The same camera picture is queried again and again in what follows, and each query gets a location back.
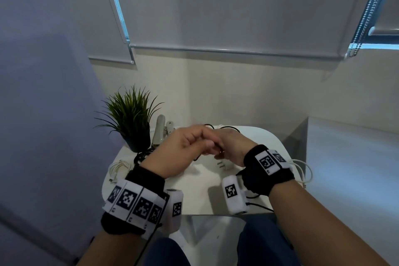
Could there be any person's right hand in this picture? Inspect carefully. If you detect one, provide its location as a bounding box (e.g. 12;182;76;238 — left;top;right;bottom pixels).
213;128;259;168

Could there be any person's left hand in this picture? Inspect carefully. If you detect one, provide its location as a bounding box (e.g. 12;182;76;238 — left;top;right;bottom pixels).
140;124;225;180

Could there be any thin black cable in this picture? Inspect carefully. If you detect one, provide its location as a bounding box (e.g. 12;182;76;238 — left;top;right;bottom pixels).
193;124;242;162

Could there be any black usb cable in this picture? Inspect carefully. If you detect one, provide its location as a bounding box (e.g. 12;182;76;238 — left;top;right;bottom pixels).
134;147;155;167

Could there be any beige charging cable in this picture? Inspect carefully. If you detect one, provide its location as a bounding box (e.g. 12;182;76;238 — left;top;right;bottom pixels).
108;159;132;182

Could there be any person's right forearm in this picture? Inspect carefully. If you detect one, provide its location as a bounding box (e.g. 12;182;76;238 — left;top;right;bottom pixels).
268;180;390;266

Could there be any person's left forearm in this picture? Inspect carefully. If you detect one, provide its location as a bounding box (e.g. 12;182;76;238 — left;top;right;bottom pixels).
76;230;147;266

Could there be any person's right leg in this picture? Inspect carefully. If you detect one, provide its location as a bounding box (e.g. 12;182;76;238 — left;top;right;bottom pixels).
236;214;301;266

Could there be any person's leg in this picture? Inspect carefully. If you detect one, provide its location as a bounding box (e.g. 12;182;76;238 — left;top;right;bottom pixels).
236;214;301;266
145;237;191;266

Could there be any person's left leg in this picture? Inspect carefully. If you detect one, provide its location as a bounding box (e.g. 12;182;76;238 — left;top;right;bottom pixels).
145;237;191;266

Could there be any white charger adapter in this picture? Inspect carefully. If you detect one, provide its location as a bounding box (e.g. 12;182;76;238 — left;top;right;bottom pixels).
217;160;235;172

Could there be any grey oblong device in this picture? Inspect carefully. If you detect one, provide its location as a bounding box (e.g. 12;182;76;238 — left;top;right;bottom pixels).
152;114;166;146

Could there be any black wristband with marker tags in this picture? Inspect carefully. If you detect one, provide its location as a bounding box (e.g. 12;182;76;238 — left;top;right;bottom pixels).
240;145;295;197
101;166;170;241

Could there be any green plant in black pot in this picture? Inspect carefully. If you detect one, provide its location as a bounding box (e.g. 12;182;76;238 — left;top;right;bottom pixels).
95;85;165;153

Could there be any wide white roller blind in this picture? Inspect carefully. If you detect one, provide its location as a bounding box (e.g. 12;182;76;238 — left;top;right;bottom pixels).
104;0;386;60

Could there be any thin black camera cord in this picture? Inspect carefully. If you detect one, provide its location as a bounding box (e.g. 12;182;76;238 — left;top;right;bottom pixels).
134;222;163;266
246;194;274;213

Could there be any metal bead chain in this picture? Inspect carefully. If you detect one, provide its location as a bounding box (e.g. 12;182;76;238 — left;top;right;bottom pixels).
346;0;397;57

